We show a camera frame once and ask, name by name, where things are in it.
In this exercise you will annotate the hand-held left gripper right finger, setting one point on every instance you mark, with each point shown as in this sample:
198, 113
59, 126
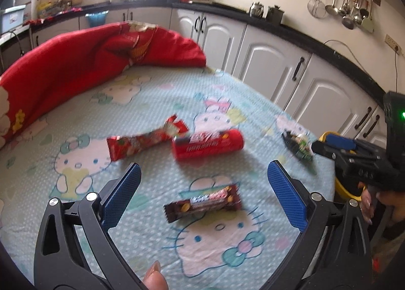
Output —
286, 196

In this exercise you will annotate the red snack packet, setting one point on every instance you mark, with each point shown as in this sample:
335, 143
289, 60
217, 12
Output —
139, 144

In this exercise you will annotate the person's right hand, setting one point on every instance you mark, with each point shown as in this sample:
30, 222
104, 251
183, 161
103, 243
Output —
390, 201

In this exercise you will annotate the blue storage box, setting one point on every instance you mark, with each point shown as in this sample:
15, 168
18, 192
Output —
11, 18

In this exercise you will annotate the row of red small objects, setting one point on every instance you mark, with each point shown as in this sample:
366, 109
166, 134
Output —
53, 15

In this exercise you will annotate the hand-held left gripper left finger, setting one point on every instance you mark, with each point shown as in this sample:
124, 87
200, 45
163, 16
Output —
121, 196

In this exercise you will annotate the person's left hand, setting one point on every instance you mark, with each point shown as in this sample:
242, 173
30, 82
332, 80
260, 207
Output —
155, 279

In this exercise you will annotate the cartoon cat printed bed sheet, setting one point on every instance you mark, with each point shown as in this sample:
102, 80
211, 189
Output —
152, 106

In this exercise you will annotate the white lower kitchen cabinets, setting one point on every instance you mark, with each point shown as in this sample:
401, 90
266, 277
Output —
269, 59

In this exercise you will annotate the red cylindrical snack tube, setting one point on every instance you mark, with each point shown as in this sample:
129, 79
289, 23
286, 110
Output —
208, 144

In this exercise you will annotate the green black snack wrapper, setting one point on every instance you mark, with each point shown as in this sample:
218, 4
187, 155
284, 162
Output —
299, 147

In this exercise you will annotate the pale green spatula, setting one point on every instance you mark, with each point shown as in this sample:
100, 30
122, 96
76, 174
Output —
367, 26

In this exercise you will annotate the black kitchen countertop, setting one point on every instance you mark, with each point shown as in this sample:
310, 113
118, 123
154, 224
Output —
311, 45

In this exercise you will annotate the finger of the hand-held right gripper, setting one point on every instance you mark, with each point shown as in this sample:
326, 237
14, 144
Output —
341, 142
326, 150

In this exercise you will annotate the blue hanging basket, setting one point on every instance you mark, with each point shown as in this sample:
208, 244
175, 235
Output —
96, 19

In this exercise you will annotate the white side shelf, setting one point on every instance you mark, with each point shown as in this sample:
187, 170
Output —
12, 35

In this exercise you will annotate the brown chocolate bar wrapper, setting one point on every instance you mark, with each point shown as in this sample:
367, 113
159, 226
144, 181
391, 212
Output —
202, 203

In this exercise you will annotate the red floral blanket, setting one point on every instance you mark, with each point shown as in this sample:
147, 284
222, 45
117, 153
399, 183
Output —
79, 62

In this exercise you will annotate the steel canister with lid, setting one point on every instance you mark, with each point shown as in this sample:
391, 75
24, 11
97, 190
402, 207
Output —
275, 15

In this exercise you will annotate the steel spoon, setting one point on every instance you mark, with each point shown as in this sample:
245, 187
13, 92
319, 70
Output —
357, 19
343, 11

